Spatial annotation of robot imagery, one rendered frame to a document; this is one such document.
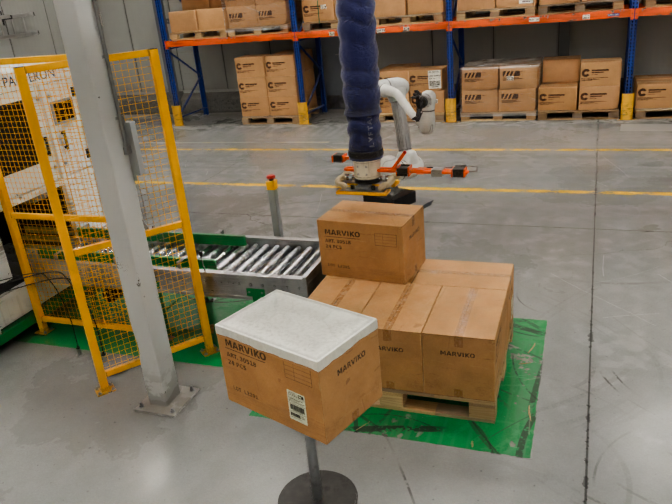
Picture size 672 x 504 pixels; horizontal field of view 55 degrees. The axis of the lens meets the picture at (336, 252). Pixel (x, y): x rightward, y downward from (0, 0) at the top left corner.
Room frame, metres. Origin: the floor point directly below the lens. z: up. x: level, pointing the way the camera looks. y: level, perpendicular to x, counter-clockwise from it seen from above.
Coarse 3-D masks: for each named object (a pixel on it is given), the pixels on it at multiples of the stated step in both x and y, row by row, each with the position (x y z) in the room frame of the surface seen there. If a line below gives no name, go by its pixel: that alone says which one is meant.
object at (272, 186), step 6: (276, 180) 4.89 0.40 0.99; (270, 186) 4.85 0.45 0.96; (276, 186) 4.87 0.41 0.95; (270, 192) 4.85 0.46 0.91; (276, 192) 4.87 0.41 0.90; (270, 198) 4.86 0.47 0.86; (276, 198) 4.86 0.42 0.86; (270, 204) 4.86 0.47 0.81; (276, 204) 4.84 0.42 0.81; (270, 210) 4.86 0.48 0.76; (276, 210) 4.84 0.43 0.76; (276, 216) 4.85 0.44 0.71; (276, 222) 4.85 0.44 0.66; (276, 228) 4.85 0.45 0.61; (282, 228) 4.89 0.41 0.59; (276, 234) 4.85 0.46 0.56; (282, 234) 4.88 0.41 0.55
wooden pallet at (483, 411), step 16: (512, 320) 3.86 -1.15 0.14; (512, 336) 3.87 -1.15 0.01; (384, 400) 3.22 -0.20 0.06; (400, 400) 3.19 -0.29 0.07; (416, 400) 3.24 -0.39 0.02; (464, 400) 3.05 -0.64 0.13; (480, 400) 3.02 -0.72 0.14; (496, 400) 3.05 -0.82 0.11; (448, 416) 3.08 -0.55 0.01; (464, 416) 3.05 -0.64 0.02; (480, 416) 3.01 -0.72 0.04
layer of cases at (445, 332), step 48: (336, 288) 3.80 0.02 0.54; (384, 288) 3.73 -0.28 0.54; (432, 288) 3.66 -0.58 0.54; (480, 288) 3.60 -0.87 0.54; (384, 336) 3.21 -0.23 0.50; (432, 336) 3.11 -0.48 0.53; (480, 336) 3.03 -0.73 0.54; (384, 384) 3.22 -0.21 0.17; (432, 384) 3.12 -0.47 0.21; (480, 384) 3.01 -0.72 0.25
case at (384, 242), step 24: (336, 216) 4.06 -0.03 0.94; (360, 216) 4.01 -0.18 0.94; (384, 216) 3.96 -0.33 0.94; (408, 216) 3.92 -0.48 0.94; (336, 240) 3.97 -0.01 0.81; (360, 240) 3.89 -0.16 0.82; (384, 240) 3.81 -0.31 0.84; (408, 240) 3.83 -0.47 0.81; (336, 264) 3.98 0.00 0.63; (360, 264) 3.90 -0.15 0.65; (384, 264) 3.82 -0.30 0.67; (408, 264) 3.81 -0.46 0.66
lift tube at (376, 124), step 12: (336, 0) 4.08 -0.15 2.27; (372, 72) 3.99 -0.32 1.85; (348, 120) 4.05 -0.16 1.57; (360, 120) 3.98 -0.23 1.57; (372, 120) 3.99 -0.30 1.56; (348, 132) 4.05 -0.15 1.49; (360, 132) 3.99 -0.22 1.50; (372, 132) 3.98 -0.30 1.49; (360, 144) 3.98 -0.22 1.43; (372, 144) 3.98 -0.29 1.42
